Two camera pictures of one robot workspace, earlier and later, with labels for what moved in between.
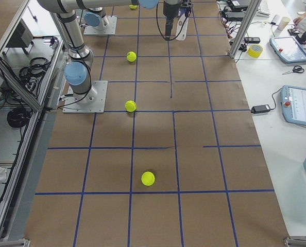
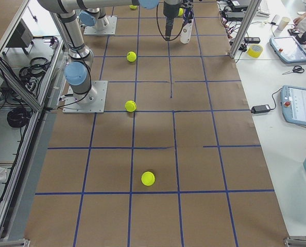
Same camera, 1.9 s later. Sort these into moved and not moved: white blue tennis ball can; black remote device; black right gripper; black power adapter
Moved: white blue tennis ball can
Not moved: black right gripper; black remote device; black power adapter
